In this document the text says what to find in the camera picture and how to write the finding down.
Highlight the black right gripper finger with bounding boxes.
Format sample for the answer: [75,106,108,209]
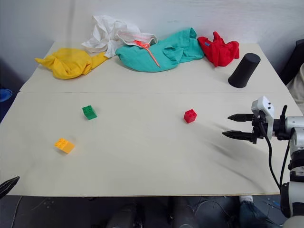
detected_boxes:
[227,114,255,123]
[222,130,255,143]

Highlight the teal garment with orange drawstring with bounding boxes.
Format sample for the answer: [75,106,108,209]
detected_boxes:
[114,27,205,73]

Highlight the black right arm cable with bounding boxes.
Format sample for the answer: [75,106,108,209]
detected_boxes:
[259,120,291,190]

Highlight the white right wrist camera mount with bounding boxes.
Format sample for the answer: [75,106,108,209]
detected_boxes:
[251,95,275,139]

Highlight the white crumpled cloth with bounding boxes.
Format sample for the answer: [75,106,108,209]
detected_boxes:
[81,15,141,58]

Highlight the yellow toy brick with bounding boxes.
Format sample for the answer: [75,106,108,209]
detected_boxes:
[54,137,76,155]

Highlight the black plastic cup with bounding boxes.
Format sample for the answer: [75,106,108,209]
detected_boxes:
[228,53,261,89]

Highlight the blue round container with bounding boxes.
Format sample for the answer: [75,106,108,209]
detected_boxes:
[0,88,13,103]

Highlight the green toy brick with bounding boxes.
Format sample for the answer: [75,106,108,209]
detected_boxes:
[82,104,98,121]

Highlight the yellow crumpled cloth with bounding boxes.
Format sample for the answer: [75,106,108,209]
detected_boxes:
[35,47,110,80]

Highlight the red crumpled cloth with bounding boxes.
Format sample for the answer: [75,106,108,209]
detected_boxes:
[197,31,240,67]

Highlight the beige cloth beside table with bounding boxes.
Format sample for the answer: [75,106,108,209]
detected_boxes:
[285,63,304,115]

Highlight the black object beside table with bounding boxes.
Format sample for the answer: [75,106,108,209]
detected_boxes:
[278,38,304,86]

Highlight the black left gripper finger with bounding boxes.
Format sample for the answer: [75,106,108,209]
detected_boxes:
[0,175,20,190]
[0,183,14,199]

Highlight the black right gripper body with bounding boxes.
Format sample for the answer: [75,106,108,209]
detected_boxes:
[251,113,267,145]

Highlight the person leg in blue jeans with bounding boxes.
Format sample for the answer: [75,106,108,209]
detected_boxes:
[238,195,282,228]

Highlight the red toy brick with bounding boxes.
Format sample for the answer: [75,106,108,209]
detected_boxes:
[183,109,198,124]

